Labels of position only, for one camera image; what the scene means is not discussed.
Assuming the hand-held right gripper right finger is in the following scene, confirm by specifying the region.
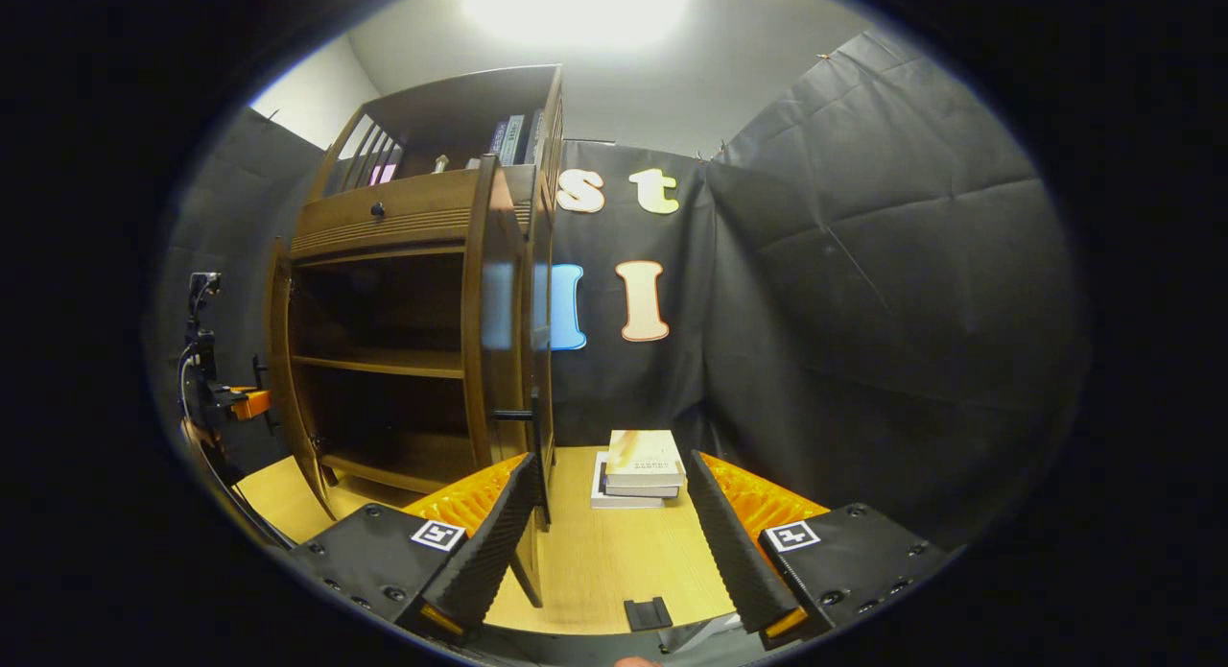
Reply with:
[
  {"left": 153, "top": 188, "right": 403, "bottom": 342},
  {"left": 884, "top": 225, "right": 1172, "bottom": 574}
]
[{"left": 688, "top": 450, "right": 951, "bottom": 651}]

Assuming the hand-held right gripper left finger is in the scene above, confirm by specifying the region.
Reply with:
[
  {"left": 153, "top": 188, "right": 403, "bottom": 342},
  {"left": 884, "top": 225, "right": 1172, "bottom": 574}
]
[{"left": 291, "top": 452, "right": 543, "bottom": 641}]

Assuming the black door handle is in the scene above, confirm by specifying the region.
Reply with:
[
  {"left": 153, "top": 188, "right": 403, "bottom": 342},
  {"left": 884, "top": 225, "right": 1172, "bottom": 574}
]
[
  {"left": 251, "top": 355, "right": 272, "bottom": 436},
  {"left": 494, "top": 389, "right": 551, "bottom": 530}
]

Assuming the wooden cabinet door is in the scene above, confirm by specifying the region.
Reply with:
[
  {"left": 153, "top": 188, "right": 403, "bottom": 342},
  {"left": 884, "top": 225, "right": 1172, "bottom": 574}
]
[
  {"left": 460, "top": 155, "right": 557, "bottom": 608},
  {"left": 267, "top": 240, "right": 337, "bottom": 522}
]

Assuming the wooden double-door shoe cabinet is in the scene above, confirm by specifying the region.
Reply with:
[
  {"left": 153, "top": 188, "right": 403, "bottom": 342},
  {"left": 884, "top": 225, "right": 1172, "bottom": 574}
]
[{"left": 267, "top": 65, "right": 567, "bottom": 610}]

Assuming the wooden cabinet shelf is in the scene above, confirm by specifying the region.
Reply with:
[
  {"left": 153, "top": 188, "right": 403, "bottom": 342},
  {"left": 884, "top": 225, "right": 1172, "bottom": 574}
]
[{"left": 291, "top": 353, "right": 465, "bottom": 379}]

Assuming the black table clip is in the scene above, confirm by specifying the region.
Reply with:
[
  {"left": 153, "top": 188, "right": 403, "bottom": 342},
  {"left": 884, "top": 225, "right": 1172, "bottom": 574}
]
[{"left": 624, "top": 597, "right": 673, "bottom": 632}]

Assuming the flat white book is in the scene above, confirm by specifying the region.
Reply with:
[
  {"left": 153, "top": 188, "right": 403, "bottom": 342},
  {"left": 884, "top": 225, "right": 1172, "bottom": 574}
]
[{"left": 590, "top": 451, "right": 665, "bottom": 510}]

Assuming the thick white book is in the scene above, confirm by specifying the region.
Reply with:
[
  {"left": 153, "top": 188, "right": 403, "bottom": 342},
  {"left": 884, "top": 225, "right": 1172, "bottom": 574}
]
[{"left": 604, "top": 430, "right": 687, "bottom": 488}]

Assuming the black backdrop cloth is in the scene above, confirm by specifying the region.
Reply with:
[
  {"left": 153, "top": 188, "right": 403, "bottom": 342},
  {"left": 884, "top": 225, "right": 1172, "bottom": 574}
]
[{"left": 153, "top": 29, "right": 1090, "bottom": 553}]

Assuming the rectangular ceiling light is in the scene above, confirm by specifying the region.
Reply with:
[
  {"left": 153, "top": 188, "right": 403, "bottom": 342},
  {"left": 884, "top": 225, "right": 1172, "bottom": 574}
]
[{"left": 460, "top": 0, "right": 697, "bottom": 49}]

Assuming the black cable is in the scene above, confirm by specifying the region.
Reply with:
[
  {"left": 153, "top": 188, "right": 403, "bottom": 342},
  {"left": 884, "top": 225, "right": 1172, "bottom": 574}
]
[{"left": 176, "top": 345, "right": 294, "bottom": 551}]

